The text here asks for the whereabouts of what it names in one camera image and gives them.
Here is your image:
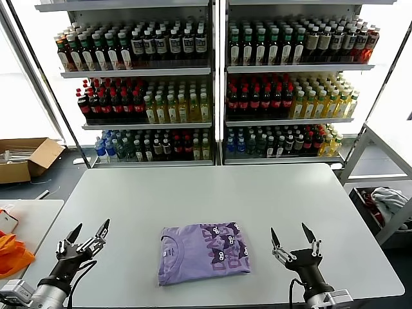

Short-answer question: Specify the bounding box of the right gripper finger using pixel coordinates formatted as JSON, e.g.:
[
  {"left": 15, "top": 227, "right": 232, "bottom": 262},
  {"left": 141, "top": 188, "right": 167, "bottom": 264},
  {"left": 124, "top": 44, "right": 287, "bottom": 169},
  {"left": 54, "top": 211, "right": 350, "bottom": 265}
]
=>
[
  {"left": 301, "top": 221, "right": 324, "bottom": 259},
  {"left": 270, "top": 227, "right": 297, "bottom": 265}
]

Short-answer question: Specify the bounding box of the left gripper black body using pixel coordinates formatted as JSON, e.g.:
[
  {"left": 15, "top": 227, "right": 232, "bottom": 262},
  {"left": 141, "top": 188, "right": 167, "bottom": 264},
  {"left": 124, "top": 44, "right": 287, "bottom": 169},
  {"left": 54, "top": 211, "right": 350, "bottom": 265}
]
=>
[{"left": 39, "top": 243, "right": 98, "bottom": 286}]

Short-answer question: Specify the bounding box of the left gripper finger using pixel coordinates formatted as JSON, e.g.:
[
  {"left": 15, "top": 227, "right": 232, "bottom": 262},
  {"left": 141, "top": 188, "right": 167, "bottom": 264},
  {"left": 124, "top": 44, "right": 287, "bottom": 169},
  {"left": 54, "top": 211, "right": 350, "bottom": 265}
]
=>
[
  {"left": 76, "top": 218, "right": 111, "bottom": 255},
  {"left": 55, "top": 223, "right": 83, "bottom": 260}
]

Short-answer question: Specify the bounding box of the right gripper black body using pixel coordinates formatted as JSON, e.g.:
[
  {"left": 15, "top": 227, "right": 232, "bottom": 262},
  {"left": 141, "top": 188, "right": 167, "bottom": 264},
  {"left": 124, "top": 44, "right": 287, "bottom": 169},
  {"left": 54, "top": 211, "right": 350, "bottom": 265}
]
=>
[{"left": 284, "top": 247, "right": 335, "bottom": 299}]

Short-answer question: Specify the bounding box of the purple t-shirt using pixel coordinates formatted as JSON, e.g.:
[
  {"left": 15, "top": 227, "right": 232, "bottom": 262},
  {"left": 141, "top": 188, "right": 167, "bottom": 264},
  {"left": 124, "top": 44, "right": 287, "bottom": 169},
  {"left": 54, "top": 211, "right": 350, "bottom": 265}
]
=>
[{"left": 156, "top": 221, "right": 252, "bottom": 287}]

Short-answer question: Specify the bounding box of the white side table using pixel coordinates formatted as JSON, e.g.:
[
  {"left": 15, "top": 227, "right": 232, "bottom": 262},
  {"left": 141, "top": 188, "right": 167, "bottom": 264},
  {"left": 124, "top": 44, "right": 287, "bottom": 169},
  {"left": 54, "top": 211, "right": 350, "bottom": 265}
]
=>
[{"left": 0, "top": 199, "right": 65, "bottom": 309}]

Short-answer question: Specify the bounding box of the orange cloth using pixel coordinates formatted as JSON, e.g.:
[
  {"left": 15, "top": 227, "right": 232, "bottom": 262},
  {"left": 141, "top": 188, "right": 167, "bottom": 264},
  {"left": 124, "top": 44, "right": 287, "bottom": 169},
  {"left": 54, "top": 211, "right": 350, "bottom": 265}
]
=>
[{"left": 0, "top": 230, "right": 35, "bottom": 279}]

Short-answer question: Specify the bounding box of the small white carton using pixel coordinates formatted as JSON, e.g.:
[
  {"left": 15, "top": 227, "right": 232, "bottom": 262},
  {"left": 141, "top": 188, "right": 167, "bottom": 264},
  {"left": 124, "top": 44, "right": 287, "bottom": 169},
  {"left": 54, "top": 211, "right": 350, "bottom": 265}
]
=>
[{"left": 0, "top": 209, "right": 19, "bottom": 233}]

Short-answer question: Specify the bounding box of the black crate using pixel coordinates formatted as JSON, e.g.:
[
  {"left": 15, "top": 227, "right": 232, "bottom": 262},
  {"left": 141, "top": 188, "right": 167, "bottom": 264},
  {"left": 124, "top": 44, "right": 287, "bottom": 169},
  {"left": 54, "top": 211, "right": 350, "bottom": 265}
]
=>
[{"left": 349, "top": 186, "right": 392, "bottom": 236}]

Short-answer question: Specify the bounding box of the red garment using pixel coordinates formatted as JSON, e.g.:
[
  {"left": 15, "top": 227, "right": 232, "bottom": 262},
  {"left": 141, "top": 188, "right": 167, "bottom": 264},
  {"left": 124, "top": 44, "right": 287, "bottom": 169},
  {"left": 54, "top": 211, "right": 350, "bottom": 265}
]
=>
[{"left": 360, "top": 189, "right": 387, "bottom": 228}]

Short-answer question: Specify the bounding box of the white grey garment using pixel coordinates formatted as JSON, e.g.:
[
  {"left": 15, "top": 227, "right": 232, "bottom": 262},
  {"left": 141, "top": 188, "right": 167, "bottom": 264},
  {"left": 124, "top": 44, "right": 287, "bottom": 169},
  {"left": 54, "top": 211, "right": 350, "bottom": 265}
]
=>
[{"left": 370, "top": 186, "right": 409, "bottom": 220}]

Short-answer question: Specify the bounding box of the brown cardboard box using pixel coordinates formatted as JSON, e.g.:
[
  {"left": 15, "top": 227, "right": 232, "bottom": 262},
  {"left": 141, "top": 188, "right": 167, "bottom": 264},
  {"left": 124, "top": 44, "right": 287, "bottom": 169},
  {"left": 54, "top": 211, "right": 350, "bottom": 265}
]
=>
[{"left": 0, "top": 137, "right": 67, "bottom": 185}]

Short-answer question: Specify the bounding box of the white packing material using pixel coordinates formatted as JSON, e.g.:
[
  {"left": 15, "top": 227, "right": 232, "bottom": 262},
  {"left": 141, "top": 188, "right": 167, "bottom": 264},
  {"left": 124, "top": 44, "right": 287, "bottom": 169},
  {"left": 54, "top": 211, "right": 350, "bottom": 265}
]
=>
[{"left": 0, "top": 146, "right": 37, "bottom": 165}]

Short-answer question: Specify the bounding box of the grey metal shelf unit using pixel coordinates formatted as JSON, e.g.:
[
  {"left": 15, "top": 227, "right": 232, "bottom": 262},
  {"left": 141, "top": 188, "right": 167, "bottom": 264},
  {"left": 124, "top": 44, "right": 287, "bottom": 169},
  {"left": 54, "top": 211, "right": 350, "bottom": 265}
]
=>
[
  {"left": 218, "top": 0, "right": 398, "bottom": 165},
  {"left": 34, "top": 0, "right": 217, "bottom": 169}
]

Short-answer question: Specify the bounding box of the green cap dark tea bottle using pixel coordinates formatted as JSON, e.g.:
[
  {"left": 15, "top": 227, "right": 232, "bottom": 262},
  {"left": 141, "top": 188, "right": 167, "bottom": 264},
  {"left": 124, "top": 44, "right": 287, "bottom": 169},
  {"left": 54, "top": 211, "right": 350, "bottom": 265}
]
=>
[
  {"left": 80, "top": 33, "right": 95, "bottom": 71},
  {"left": 254, "top": 28, "right": 268, "bottom": 65},
  {"left": 229, "top": 28, "right": 242, "bottom": 65},
  {"left": 92, "top": 33, "right": 108, "bottom": 71},
  {"left": 118, "top": 32, "right": 133, "bottom": 70},
  {"left": 293, "top": 27, "right": 306, "bottom": 64},
  {"left": 106, "top": 32, "right": 121, "bottom": 71},
  {"left": 267, "top": 27, "right": 281, "bottom": 64},
  {"left": 68, "top": 34, "right": 83, "bottom": 72},
  {"left": 241, "top": 28, "right": 255, "bottom": 65},
  {"left": 280, "top": 27, "right": 294, "bottom": 64}
]

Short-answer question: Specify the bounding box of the orange drink bottle white label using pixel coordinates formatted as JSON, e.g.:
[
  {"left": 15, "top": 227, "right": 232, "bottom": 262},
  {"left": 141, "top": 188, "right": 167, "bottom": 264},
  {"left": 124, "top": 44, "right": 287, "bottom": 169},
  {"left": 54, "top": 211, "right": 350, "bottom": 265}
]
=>
[{"left": 57, "top": 37, "right": 71, "bottom": 73}]

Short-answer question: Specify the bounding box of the dark bottle blue white label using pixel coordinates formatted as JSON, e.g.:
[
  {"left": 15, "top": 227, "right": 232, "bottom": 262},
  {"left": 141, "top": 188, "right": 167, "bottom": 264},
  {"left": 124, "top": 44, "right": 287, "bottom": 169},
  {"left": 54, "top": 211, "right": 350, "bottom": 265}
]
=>
[
  {"left": 343, "top": 26, "right": 357, "bottom": 62},
  {"left": 194, "top": 27, "right": 208, "bottom": 61},
  {"left": 182, "top": 28, "right": 196, "bottom": 61},
  {"left": 355, "top": 26, "right": 368, "bottom": 63},
  {"left": 143, "top": 30, "right": 157, "bottom": 62},
  {"left": 169, "top": 28, "right": 183, "bottom": 61},
  {"left": 331, "top": 26, "right": 344, "bottom": 62},
  {"left": 155, "top": 29, "right": 169, "bottom": 61},
  {"left": 131, "top": 30, "right": 145, "bottom": 62}
]

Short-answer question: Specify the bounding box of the dark bottle beige label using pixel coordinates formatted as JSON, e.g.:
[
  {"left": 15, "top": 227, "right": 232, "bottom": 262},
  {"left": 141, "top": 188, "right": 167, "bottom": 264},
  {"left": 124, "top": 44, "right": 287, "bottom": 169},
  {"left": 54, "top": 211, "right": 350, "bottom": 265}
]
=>
[
  {"left": 305, "top": 26, "right": 319, "bottom": 62},
  {"left": 318, "top": 26, "right": 332, "bottom": 62}
]

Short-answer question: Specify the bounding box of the red drink bottle white cap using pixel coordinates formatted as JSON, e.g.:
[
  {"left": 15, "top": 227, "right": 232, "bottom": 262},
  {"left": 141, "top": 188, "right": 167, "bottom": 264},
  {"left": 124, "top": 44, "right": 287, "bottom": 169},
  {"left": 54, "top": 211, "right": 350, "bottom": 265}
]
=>
[{"left": 366, "top": 24, "right": 380, "bottom": 64}]

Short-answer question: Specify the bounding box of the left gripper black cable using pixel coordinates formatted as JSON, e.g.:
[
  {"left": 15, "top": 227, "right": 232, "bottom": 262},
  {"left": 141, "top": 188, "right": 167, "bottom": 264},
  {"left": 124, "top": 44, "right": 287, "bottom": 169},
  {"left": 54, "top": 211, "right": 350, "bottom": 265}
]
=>
[{"left": 62, "top": 259, "right": 98, "bottom": 309}]

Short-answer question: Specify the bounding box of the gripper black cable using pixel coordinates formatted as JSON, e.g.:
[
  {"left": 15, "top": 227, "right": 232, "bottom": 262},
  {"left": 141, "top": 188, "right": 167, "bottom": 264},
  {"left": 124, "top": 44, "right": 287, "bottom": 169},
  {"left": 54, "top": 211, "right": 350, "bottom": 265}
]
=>
[
  {"left": 288, "top": 278, "right": 306, "bottom": 306},
  {"left": 62, "top": 259, "right": 98, "bottom": 309}
]

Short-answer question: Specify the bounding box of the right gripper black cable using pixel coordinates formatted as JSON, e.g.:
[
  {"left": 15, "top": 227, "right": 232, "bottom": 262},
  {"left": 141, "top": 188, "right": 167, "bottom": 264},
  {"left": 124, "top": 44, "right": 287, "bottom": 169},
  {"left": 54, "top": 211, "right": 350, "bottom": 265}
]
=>
[{"left": 288, "top": 278, "right": 306, "bottom": 306}]

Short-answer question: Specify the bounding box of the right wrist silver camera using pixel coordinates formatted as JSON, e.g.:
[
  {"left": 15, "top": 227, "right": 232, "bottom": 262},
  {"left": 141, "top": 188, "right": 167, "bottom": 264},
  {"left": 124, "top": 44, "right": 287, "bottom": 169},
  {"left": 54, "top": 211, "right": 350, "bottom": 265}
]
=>
[{"left": 323, "top": 288, "right": 355, "bottom": 309}]

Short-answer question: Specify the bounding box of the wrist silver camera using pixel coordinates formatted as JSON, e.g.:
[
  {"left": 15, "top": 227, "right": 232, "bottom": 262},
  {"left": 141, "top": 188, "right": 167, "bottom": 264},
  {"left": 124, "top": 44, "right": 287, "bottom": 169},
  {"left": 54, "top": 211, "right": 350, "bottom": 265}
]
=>
[
  {"left": 323, "top": 288, "right": 355, "bottom": 309},
  {"left": 0, "top": 279, "right": 35, "bottom": 306}
]

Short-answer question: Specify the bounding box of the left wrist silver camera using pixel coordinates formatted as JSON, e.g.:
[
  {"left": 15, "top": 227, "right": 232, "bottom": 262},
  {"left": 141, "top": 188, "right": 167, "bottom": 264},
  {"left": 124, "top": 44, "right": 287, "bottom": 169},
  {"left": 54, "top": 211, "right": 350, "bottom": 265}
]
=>
[{"left": 0, "top": 279, "right": 35, "bottom": 306}]

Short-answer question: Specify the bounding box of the grey metal frame cart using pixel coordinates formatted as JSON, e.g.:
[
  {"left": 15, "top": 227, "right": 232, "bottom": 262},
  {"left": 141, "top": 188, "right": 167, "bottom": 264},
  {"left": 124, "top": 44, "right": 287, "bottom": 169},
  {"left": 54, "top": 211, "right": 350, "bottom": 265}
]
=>
[{"left": 339, "top": 122, "right": 412, "bottom": 247}]

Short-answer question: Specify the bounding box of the dark window post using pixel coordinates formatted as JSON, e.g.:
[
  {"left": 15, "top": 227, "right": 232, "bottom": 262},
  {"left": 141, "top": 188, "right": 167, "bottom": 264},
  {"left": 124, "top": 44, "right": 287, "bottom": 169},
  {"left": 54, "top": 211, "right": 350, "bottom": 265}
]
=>
[
  {"left": 339, "top": 27, "right": 412, "bottom": 170},
  {"left": 5, "top": 0, "right": 97, "bottom": 170}
]

